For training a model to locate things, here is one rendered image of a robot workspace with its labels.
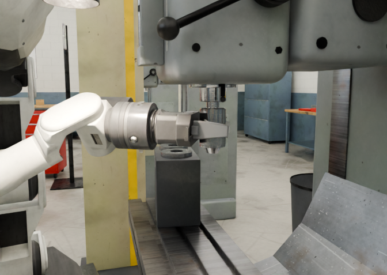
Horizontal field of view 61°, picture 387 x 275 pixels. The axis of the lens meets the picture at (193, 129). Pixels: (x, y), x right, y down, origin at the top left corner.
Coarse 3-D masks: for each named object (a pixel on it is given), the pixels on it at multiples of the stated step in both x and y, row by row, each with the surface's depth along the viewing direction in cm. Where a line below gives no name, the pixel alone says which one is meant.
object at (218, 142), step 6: (204, 114) 57; (210, 114) 57; (216, 114) 57; (222, 114) 57; (204, 120) 57; (210, 120) 57; (216, 120) 57; (222, 120) 58; (210, 138) 57; (216, 138) 57; (222, 138) 58; (204, 144) 58; (210, 144) 57; (216, 144) 58; (222, 144) 58
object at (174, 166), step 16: (160, 160) 88; (176, 160) 88; (192, 160) 89; (160, 176) 88; (176, 176) 89; (192, 176) 89; (160, 192) 89; (176, 192) 89; (192, 192) 90; (160, 208) 89; (176, 208) 90; (192, 208) 90; (160, 224) 90; (176, 224) 90; (192, 224) 91
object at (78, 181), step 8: (64, 32) 416; (64, 40) 412; (64, 48) 419; (64, 56) 431; (64, 64) 432; (64, 72) 434; (72, 136) 447; (72, 144) 448; (72, 152) 448; (72, 160) 449; (72, 168) 450; (72, 176) 451; (56, 184) 443; (64, 184) 443; (72, 184) 443; (80, 184) 443
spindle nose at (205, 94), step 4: (200, 88) 58; (204, 88) 57; (208, 88) 56; (212, 88) 56; (216, 88) 56; (220, 88) 56; (200, 92) 58; (204, 92) 57; (208, 92) 56; (212, 92) 56; (216, 92) 56; (220, 92) 57; (200, 96) 58; (204, 96) 57; (208, 96) 57; (212, 96) 56; (216, 96) 56; (220, 96) 57; (200, 100) 58; (204, 100) 57; (208, 100) 57; (212, 100) 56; (216, 100) 56
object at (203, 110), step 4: (200, 108) 58; (204, 108) 57; (208, 108) 57; (212, 108) 57; (216, 108) 57; (220, 108) 57; (224, 108) 58; (200, 112) 58; (204, 112) 57; (208, 112) 57; (212, 112) 57; (216, 112) 57; (220, 112) 57; (224, 112) 58
